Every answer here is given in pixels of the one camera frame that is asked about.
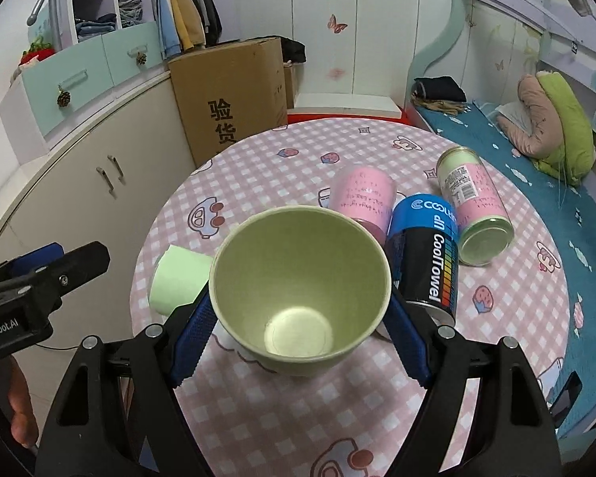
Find pale yellow-green cup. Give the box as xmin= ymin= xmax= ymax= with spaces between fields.
xmin=209 ymin=206 xmax=392 ymax=377

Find light green plastic cup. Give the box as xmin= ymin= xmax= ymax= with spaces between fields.
xmin=148 ymin=246 xmax=212 ymax=316

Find blue black CoolTowel can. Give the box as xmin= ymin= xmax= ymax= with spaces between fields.
xmin=385 ymin=194 xmax=459 ymax=326

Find pink checkered tablecloth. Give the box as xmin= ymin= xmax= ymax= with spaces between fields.
xmin=129 ymin=117 xmax=573 ymax=477

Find pink green labelled can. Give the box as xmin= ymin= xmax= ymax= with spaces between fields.
xmin=436 ymin=145 xmax=515 ymax=267

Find pink cylindrical can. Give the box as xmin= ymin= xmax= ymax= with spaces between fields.
xmin=328 ymin=164 xmax=396 ymax=244

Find mint green drawer unit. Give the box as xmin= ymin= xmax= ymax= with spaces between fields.
xmin=0 ymin=21 xmax=164 ymax=165

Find teal patterned bed mattress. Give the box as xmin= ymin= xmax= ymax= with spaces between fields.
xmin=409 ymin=102 xmax=596 ymax=437

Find red plush toy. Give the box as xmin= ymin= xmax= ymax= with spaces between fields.
xmin=20 ymin=36 xmax=56 ymax=65

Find red storage box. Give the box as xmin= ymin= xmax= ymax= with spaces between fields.
xmin=287 ymin=112 xmax=413 ymax=126

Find large brown cardboard box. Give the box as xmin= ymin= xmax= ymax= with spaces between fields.
xmin=169 ymin=38 xmax=287 ymax=166

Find white board on red box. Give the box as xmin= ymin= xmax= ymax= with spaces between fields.
xmin=288 ymin=93 xmax=402 ymax=118

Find pink pillow on bed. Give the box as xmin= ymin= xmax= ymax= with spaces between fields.
xmin=496 ymin=74 xmax=563 ymax=161

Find folded dark clothes on bed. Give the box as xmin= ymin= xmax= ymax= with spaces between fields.
xmin=411 ymin=76 xmax=467 ymax=115

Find hanging clothes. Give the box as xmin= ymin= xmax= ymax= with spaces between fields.
xmin=151 ymin=0 xmax=223 ymax=59

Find cream cabinet with handles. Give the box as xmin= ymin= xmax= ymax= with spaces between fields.
xmin=0 ymin=74 xmax=195 ymax=421

